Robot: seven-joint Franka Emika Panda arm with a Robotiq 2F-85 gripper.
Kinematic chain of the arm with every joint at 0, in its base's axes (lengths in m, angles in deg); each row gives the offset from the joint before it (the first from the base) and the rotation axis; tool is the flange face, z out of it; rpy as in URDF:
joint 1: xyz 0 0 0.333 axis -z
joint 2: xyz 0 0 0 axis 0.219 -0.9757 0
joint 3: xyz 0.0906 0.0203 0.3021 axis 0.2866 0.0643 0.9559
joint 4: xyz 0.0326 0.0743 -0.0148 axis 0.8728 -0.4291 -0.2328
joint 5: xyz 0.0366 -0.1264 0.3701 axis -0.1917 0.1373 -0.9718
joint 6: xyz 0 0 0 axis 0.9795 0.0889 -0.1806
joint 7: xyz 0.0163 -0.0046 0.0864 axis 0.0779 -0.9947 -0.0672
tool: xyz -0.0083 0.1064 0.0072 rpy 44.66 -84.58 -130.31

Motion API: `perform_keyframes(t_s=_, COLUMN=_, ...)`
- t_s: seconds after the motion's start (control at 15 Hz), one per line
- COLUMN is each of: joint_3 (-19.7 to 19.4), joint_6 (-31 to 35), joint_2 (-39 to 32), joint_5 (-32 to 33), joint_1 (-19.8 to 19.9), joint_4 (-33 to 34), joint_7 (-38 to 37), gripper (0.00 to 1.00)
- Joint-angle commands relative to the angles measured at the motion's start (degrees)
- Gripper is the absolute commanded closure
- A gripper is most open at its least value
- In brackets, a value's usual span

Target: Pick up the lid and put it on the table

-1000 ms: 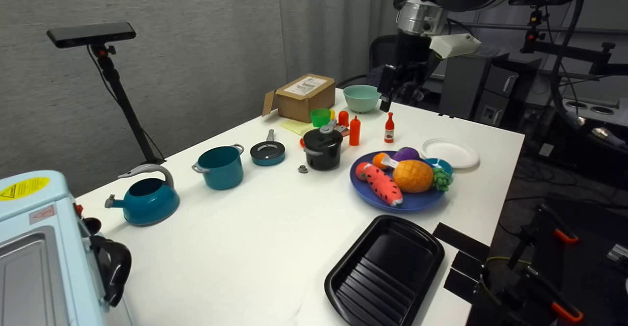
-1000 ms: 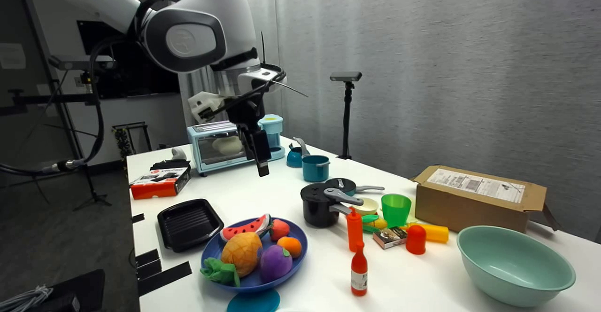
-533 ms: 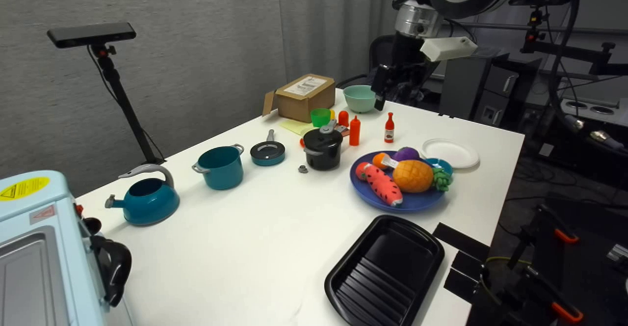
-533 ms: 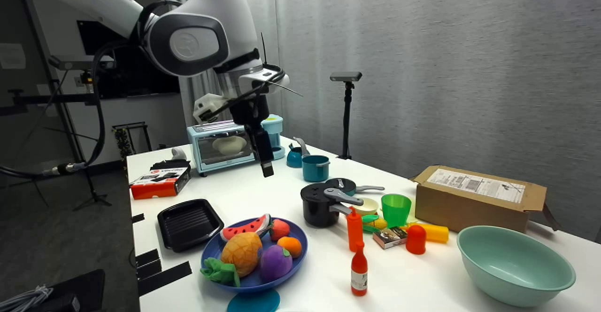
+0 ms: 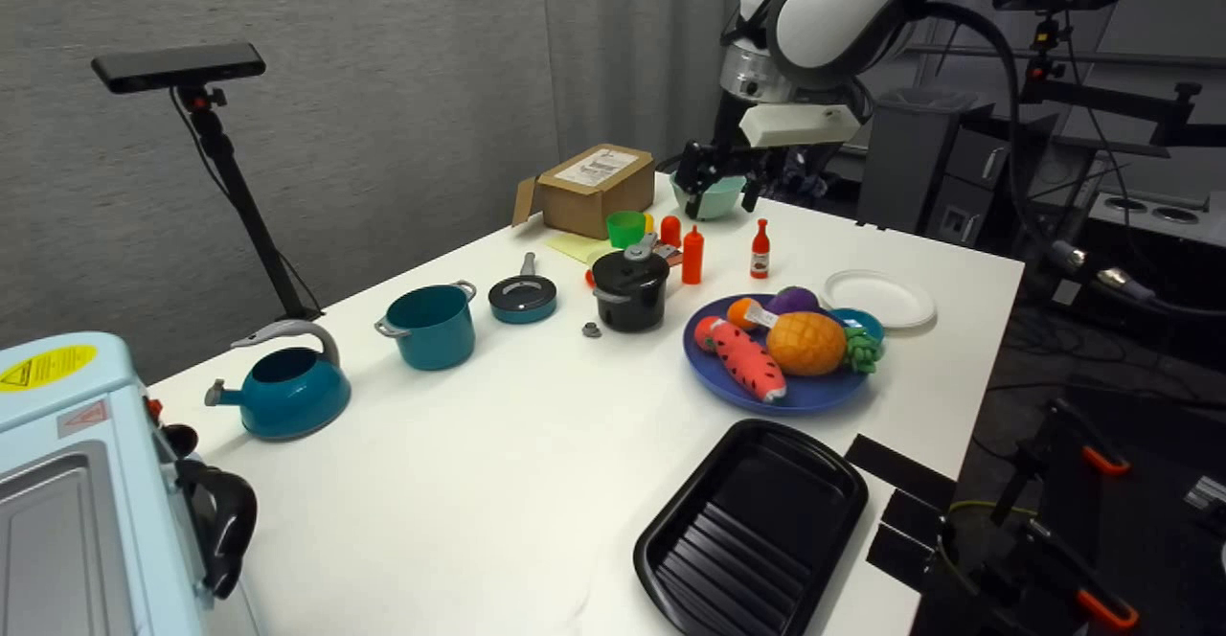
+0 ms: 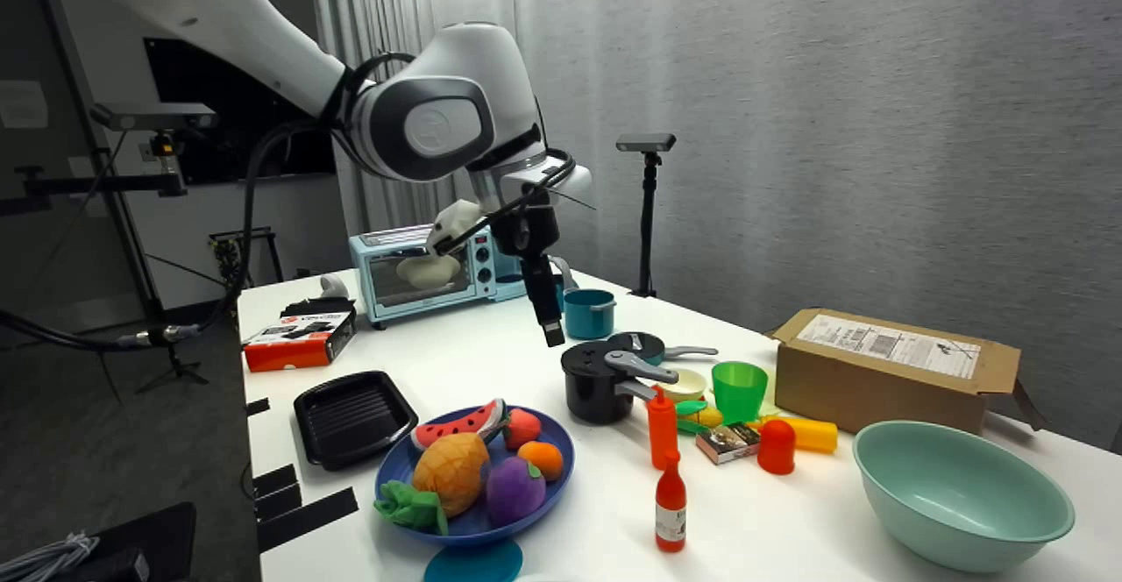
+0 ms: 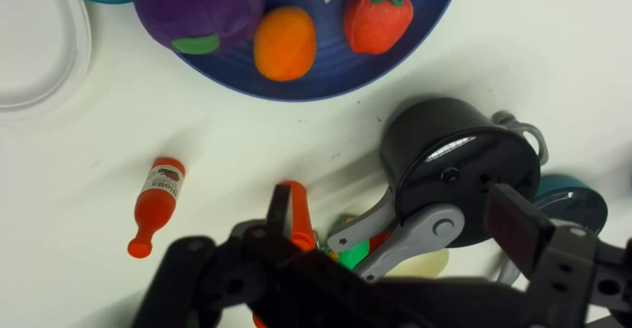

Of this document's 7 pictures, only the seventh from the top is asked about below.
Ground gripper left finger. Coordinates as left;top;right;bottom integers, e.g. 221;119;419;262
131;184;321;328

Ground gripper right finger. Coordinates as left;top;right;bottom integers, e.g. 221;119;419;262
485;184;632;328

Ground black pot lid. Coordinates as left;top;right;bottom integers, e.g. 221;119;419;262
395;125;541;248

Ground teal toy pot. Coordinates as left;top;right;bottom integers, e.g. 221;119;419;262
533;174;609;235

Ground red toy sauce bottle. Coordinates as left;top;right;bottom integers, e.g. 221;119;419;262
127;157;186;259

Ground orange toy carrot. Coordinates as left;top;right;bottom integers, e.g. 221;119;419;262
252;180;317;328

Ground pale yellow toy food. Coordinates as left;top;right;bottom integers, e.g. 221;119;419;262
385;248;450;279

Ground green toy vegetable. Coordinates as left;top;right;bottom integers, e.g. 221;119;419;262
323;213;371;270

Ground small red toy food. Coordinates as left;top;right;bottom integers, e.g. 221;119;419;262
368;229;393;254

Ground orange plush fruit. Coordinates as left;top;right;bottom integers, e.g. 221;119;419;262
253;6;317;82

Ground large blue bowl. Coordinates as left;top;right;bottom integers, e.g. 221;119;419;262
121;0;465;102

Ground purple plush eggplant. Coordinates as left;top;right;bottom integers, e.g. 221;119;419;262
134;0;267;55

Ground white plastic plate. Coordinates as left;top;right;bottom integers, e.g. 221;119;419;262
0;0;93;121

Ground red plush strawberry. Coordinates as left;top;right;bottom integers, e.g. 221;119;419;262
343;0;415;55

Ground black toy pot grey handles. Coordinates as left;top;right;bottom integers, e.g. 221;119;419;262
327;97;550;283

